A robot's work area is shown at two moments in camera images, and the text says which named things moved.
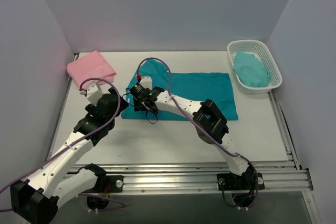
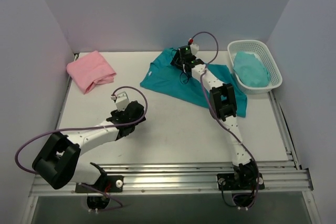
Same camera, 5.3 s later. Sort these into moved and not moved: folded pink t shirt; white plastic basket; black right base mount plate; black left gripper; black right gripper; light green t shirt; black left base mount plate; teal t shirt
Moved: teal t shirt; black left gripper; black right gripper
Not moved: black right base mount plate; black left base mount plate; folded pink t shirt; white plastic basket; light green t shirt
